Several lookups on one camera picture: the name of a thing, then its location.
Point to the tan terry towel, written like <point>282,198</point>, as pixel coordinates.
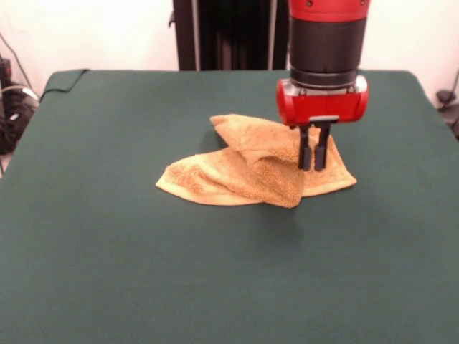
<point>233,175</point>

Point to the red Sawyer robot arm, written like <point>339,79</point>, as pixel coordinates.
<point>326,43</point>

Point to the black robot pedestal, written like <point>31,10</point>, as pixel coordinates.
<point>229,34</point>

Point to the black device with light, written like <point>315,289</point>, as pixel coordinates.
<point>5,68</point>

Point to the dark green table cloth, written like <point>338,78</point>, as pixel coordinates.
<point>143,251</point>

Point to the black plug adapter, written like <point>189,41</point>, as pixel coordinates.
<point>444,96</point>

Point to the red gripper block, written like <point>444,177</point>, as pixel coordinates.
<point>322,105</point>

